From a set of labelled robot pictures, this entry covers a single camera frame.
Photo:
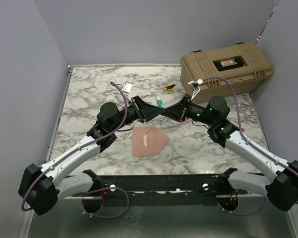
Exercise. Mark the green glue stick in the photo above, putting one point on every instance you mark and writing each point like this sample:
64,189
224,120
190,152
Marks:
159,102

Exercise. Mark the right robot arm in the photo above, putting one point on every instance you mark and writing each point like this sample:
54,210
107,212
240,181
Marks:
280,181

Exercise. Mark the cream paper letter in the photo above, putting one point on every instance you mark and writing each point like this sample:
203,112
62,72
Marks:
145,140

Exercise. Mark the yellow handled screwdriver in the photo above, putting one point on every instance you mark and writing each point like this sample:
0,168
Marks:
172,93

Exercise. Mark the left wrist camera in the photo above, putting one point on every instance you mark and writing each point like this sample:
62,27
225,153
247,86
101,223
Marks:
126,88

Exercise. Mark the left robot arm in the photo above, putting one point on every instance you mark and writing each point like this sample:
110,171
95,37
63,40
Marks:
42,186

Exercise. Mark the pink envelope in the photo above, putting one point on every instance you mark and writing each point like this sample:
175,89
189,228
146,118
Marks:
156,140

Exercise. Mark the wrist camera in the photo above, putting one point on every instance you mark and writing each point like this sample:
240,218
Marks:
195,87
126,88

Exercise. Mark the black mounting rail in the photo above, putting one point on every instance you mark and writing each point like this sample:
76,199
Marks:
160,190

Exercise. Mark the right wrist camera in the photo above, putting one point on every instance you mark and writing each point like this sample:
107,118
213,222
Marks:
195,87

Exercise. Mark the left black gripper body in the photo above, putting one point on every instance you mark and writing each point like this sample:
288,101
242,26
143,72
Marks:
133,113

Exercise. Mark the tan plastic case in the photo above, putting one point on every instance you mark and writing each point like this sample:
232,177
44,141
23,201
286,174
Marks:
243,65

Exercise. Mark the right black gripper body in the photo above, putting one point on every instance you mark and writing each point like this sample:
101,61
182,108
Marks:
191,111

